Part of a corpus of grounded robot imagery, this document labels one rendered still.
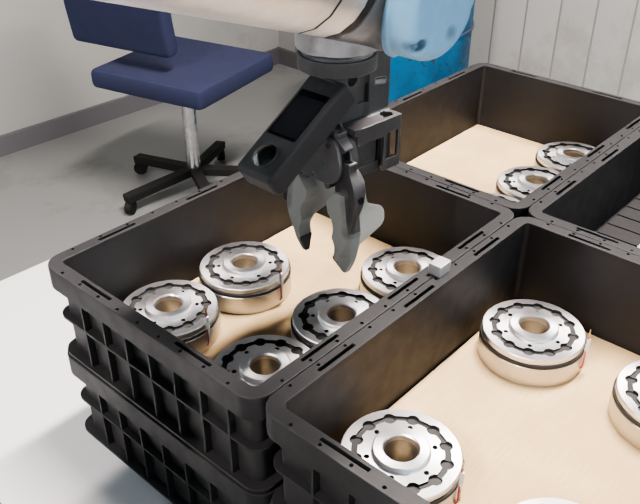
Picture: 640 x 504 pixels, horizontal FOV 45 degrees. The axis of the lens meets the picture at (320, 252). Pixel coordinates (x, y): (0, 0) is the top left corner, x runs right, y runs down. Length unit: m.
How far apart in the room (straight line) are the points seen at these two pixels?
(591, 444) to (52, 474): 0.55
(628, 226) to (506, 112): 0.32
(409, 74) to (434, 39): 2.35
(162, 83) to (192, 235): 1.66
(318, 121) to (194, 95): 1.79
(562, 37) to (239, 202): 2.38
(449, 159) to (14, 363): 0.68
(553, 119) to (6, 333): 0.85
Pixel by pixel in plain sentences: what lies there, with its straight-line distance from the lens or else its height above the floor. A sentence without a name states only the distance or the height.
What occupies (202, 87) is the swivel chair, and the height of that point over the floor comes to 0.49.
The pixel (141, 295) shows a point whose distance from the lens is 0.85.
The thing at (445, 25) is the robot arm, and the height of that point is 1.21.
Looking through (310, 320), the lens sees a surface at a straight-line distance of 0.79.
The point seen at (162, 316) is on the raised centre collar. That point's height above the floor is 0.87.
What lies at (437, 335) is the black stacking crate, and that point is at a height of 0.87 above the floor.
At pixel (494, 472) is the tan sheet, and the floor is 0.83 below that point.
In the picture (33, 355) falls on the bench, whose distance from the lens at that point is 1.07.
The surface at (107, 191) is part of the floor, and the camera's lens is 2.97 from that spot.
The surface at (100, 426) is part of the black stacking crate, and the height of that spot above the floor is 0.72.
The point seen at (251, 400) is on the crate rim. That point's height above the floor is 0.93.
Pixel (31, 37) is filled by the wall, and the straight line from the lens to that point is 3.34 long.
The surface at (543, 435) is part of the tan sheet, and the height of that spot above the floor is 0.83.
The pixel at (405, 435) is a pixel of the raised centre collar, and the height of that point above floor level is 0.87.
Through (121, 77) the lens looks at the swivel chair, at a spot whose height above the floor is 0.48.
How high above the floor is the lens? 1.34
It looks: 32 degrees down
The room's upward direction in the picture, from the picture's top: straight up
